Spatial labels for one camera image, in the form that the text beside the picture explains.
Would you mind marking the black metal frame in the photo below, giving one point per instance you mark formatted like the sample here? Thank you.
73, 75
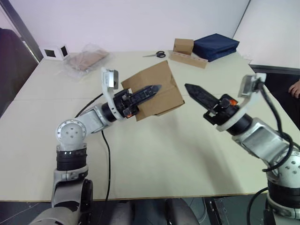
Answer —
225, 211

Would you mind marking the white cube with black squares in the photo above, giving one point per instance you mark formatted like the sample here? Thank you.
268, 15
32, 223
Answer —
52, 52

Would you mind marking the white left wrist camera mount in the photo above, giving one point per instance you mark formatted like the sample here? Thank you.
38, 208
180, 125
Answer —
108, 80

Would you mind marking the brown cardboard box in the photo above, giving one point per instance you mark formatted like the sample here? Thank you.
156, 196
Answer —
164, 93

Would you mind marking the black side table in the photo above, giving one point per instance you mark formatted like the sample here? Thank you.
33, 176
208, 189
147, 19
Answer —
279, 86

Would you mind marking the dark rounded shape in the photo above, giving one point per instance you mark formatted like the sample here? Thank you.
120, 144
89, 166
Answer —
181, 211

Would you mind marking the plastic bag of flat cardboard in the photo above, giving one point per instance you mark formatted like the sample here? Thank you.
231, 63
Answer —
86, 59

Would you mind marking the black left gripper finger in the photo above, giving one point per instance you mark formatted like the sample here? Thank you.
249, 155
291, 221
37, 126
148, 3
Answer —
147, 92

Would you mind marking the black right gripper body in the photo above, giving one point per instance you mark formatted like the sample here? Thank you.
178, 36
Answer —
223, 112

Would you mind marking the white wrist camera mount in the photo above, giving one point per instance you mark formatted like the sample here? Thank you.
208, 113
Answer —
249, 85
108, 80

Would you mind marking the long cardboard block with holes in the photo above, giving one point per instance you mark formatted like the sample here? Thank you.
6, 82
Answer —
188, 59

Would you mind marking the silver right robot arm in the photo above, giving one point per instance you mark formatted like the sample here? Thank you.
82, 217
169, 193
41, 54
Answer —
262, 143

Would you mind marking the dark maroon seat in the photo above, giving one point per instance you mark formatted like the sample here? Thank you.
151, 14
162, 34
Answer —
14, 70

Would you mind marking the small closed cardboard box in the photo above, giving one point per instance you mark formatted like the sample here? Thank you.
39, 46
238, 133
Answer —
183, 45

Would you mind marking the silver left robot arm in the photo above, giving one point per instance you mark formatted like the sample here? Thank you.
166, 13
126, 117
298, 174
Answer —
70, 133

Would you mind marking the dark grey wall post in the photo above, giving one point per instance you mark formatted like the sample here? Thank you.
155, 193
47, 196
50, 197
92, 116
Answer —
22, 30

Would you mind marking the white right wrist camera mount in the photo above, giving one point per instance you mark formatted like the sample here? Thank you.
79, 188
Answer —
249, 85

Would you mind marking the navy blue fabric bundle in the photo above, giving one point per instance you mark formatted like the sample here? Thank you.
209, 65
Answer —
215, 47

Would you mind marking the bystander bare hand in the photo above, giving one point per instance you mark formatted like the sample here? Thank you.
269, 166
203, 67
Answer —
295, 90

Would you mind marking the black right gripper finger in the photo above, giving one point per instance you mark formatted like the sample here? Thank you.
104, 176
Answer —
201, 92
203, 102

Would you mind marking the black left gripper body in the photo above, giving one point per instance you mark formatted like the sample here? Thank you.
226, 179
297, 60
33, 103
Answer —
122, 100

